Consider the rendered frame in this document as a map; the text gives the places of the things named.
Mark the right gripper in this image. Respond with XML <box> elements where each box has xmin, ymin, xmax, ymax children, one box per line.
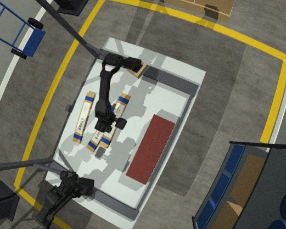
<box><xmin>60</xmin><ymin>170</ymin><xmax>89</xmax><ymax>196</ymax></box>

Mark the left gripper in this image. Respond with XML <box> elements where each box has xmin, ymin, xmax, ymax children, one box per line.
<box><xmin>109</xmin><ymin>113</ymin><xmax>127</xmax><ymax>130</ymax></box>

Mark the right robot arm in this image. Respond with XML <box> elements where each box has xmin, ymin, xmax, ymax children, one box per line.
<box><xmin>36</xmin><ymin>171</ymin><xmax>82</xmax><ymax>226</ymax></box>

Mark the tan cardboard box with blue bands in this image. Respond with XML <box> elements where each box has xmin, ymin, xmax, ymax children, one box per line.
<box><xmin>73</xmin><ymin>92</ymin><xmax>96</xmax><ymax>144</ymax></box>

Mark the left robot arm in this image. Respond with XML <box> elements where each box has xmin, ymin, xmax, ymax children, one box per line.
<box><xmin>95</xmin><ymin>53</ymin><xmax>142</xmax><ymax>133</ymax></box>

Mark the tan welding electrode pack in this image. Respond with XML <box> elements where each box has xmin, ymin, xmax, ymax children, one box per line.
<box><xmin>100</xmin><ymin>92</ymin><xmax>131</xmax><ymax>148</ymax></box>
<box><xmin>86</xmin><ymin>103</ymin><xmax>116</xmax><ymax>152</ymax></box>

